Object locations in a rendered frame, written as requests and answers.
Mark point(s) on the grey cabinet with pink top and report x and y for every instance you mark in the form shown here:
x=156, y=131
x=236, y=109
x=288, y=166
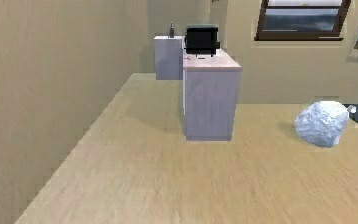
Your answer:
x=209, y=100

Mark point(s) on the small grey cabinet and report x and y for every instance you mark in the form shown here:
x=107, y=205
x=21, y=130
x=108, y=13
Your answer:
x=168, y=58

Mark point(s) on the black toaster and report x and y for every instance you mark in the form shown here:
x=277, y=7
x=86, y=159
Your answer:
x=201, y=39

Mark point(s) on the grey bottle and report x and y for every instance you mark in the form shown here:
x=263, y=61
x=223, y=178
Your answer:
x=171, y=30

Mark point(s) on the white crumpled bag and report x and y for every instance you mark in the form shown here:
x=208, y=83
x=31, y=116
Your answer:
x=322, y=123

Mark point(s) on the brown framed window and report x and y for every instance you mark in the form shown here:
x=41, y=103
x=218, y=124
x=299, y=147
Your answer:
x=300, y=20

